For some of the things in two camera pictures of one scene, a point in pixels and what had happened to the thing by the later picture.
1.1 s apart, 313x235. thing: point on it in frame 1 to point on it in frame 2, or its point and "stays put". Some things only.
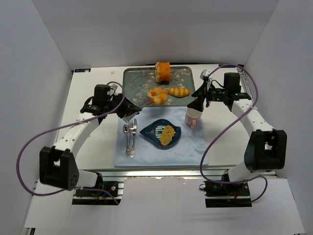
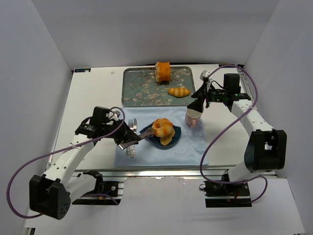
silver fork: x=132 y=152 stays put
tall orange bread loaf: x=163 y=71 stays put
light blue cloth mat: x=190 y=150 stays put
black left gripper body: x=124 y=106 to x=122 y=136
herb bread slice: x=167 y=134 stays put
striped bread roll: x=179 y=92 stays put
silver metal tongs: x=147 y=101 to x=151 y=131
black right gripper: x=201 y=90 stays put
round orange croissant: x=159 y=95 to x=163 y=127
